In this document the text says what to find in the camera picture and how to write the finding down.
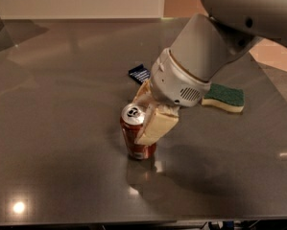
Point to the blue rxbar blueberry wrapper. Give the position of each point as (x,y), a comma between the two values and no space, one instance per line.
(139,74)

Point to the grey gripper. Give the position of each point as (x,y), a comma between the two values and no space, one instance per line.
(175,81)

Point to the red coke can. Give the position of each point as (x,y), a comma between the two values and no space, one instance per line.
(131,120)

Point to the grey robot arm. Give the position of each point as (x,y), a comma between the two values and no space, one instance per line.
(225,33)

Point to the green and yellow sponge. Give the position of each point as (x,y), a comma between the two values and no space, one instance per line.
(228,99)

